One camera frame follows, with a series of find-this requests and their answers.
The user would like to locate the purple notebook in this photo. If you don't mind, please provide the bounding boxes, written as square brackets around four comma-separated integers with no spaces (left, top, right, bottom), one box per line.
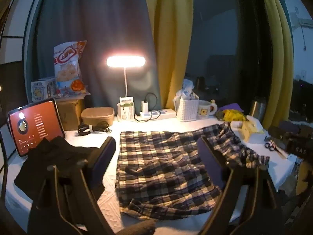
[218,103,244,112]

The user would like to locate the black charger cable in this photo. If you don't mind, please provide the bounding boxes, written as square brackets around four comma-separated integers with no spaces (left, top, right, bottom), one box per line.
[134,92,162,123]

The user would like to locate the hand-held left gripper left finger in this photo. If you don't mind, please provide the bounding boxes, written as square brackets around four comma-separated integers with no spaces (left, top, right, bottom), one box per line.
[27,136,117,235]

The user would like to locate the white printed mug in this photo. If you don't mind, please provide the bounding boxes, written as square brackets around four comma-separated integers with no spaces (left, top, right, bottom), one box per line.
[198,100,218,119]

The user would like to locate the teal curtain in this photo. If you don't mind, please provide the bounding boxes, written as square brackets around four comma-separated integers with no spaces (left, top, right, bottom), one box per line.
[37,0,162,113]

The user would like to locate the snack bag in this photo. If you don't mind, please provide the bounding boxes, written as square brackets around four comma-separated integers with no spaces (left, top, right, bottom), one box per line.
[53,40,88,96]

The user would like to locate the milk carton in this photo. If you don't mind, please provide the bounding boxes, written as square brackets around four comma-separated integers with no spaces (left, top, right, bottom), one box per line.
[117,96,136,122]

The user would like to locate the white woven basket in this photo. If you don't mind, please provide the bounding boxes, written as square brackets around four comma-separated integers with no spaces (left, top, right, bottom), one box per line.
[176,95,199,121]

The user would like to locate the yellow white tissue pack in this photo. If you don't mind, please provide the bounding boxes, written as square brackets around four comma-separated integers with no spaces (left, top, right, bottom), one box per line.
[231,115,267,144]

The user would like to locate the plaid flannel shirt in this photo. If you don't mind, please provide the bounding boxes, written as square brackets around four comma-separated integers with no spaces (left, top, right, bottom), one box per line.
[115,122,271,223]

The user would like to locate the small printed box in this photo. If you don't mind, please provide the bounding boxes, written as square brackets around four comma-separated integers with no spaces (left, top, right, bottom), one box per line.
[31,77,57,102]

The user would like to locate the white plastic bag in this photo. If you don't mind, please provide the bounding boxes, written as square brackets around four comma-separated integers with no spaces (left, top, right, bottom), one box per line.
[173,79,200,103]

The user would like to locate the yellow curtain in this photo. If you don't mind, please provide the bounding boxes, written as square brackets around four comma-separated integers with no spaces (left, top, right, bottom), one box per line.
[143,0,193,109]
[254,0,294,130]

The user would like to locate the white textured tablecloth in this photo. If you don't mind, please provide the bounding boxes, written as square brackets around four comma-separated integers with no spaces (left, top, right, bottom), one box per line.
[5,116,296,235]

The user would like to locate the cardboard box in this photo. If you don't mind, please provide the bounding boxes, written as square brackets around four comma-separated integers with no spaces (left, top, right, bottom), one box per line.
[56,94,85,131]

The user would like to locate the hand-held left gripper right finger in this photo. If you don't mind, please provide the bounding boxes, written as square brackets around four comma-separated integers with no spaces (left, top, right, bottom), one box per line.
[197,137,288,235]

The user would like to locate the brown paper bowl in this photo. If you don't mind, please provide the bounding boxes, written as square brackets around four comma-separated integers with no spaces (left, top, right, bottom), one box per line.
[81,107,115,126]

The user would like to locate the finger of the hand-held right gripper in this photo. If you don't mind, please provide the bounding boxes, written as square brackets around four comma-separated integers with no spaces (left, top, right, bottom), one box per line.
[268,127,289,140]

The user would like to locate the scissors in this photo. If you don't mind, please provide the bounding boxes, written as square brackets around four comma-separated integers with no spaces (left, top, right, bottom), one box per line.
[264,139,289,156]

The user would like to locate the black cloth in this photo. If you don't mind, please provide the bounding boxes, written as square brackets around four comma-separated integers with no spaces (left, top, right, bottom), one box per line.
[13,136,103,201]

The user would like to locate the white power strip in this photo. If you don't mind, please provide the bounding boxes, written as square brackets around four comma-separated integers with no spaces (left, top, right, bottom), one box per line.
[139,108,176,121]

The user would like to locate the steel tumbler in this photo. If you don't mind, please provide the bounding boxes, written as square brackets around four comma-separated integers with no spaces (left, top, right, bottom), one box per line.
[249,97,267,123]

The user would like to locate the coiled black cable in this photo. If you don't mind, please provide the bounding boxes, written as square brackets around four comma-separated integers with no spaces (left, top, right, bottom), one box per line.
[78,122,112,136]

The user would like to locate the white desk lamp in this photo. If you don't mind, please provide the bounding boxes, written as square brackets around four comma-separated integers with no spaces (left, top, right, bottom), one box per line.
[106,55,147,98]

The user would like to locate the yellow plastic bag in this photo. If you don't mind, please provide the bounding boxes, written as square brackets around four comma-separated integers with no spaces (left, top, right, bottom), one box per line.
[215,109,247,122]

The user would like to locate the tablet with red screen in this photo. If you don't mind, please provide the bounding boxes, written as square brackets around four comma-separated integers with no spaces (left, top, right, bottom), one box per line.
[7,98,66,157]

